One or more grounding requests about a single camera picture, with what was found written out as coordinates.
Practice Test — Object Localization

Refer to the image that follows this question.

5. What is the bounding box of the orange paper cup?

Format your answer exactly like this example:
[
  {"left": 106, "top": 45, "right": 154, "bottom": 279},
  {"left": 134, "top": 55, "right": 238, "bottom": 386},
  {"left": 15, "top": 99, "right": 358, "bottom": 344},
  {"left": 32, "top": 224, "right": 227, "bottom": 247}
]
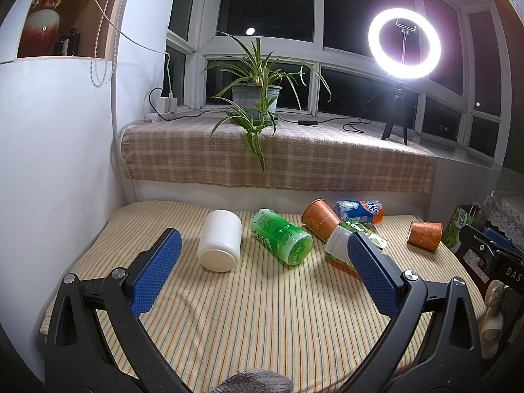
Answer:
[
  {"left": 408, "top": 221, "right": 443, "bottom": 252},
  {"left": 301, "top": 199, "right": 340, "bottom": 242}
]

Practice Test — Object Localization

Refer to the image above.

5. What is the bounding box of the white power adapter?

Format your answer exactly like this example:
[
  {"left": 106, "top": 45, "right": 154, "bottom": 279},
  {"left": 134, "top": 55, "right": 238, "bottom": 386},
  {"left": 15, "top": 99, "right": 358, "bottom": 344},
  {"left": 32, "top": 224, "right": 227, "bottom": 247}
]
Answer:
[{"left": 157, "top": 93, "right": 178, "bottom": 114}]

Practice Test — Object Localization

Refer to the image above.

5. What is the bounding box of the white bead chain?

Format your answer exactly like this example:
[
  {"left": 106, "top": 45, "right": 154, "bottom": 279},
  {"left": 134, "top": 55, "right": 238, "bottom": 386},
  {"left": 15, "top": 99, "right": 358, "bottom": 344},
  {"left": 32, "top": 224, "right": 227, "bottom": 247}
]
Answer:
[{"left": 89, "top": 0, "right": 123, "bottom": 89}]

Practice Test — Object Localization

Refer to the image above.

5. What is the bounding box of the white plastic jar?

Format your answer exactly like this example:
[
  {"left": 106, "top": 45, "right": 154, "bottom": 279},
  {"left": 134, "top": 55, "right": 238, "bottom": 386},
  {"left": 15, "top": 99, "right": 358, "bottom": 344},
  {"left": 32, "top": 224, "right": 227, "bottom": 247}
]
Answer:
[{"left": 197, "top": 209, "right": 242, "bottom": 273}]

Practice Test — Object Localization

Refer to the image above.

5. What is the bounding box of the ring light on tripod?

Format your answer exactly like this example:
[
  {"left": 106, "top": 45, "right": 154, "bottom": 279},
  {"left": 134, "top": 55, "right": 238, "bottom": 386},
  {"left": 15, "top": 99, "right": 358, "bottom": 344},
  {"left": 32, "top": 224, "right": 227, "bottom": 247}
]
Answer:
[{"left": 368, "top": 7, "right": 442, "bottom": 145}]

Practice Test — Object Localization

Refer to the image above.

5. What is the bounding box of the plaid brown sill cloth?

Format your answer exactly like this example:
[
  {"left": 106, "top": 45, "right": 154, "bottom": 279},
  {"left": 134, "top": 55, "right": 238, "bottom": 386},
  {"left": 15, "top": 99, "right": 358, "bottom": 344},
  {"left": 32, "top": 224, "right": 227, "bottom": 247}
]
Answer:
[{"left": 120, "top": 114, "right": 436, "bottom": 194}]

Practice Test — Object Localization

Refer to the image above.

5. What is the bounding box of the red white ceramic vase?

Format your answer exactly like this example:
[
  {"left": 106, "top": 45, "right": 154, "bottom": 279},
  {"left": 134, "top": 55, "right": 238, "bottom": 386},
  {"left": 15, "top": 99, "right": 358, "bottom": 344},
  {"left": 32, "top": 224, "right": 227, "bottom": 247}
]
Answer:
[{"left": 18, "top": 0, "right": 62, "bottom": 58}]

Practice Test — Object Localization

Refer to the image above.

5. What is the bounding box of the striped yellow table cloth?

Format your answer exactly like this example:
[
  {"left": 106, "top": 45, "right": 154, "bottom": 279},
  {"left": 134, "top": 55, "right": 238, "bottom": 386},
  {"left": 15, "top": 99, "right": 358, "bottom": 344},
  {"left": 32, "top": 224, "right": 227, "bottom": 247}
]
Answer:
[{"left": 39, "top": 199, "right": 489, "bottom": 393}]

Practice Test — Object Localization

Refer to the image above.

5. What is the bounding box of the green snack carton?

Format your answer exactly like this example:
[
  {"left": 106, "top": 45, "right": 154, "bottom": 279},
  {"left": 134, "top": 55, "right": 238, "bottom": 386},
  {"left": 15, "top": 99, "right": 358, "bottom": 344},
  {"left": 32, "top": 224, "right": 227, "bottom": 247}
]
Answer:
[{"left": 324, "top": 216, "right": 389, "bottom": 280}]

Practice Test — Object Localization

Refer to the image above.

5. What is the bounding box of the black cable on sill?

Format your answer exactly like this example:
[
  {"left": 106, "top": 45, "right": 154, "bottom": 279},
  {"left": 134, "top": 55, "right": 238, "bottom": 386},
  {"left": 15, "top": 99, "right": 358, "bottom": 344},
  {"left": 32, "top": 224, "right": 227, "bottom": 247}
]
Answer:
[{"left": 147, "top": 86, "right": 374, "bottom": 134}]

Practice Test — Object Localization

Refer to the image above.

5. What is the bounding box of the green printed box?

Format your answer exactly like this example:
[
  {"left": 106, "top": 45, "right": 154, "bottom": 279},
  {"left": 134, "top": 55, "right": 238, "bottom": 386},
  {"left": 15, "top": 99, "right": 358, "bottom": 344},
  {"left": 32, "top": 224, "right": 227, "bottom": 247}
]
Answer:
[{"left": 441, "top": 202, "right": 481, "bottom": 253}]

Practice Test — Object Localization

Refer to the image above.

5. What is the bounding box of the green plastic cup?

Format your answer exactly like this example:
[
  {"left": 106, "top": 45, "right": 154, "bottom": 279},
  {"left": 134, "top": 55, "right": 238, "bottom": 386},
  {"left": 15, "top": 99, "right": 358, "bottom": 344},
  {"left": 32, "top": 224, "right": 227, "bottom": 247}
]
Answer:
[{"left": 251, "top": 209, "right": 313, "bottom": 266}]

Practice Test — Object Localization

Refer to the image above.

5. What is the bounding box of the potted spider plant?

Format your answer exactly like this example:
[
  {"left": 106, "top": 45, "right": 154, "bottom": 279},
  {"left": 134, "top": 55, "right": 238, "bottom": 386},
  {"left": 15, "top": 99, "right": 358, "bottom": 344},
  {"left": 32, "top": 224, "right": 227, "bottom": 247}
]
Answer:
[{"left": 202, "top": 32, "right": 330, "bottom": 169}]

